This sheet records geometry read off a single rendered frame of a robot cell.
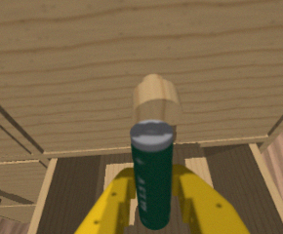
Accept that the green aa battery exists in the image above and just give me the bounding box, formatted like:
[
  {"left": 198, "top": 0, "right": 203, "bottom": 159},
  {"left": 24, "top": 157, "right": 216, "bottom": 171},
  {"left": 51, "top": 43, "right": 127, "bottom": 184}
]
[{"left": 130, "top": 120, "right": 173, "bottom": 230}]

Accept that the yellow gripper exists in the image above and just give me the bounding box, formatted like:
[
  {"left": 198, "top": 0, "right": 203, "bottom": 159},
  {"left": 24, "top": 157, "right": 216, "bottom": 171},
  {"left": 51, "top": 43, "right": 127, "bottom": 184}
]
[{"left": 74, "top": 164, "right": 250, "bottom": 234}]

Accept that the tan wooden chest of drawers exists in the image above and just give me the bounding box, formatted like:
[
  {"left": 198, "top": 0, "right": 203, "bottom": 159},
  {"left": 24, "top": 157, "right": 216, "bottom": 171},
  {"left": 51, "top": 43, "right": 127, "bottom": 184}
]
[{"left": 0, "top": 105, "right": 283, "bottom": 167}]

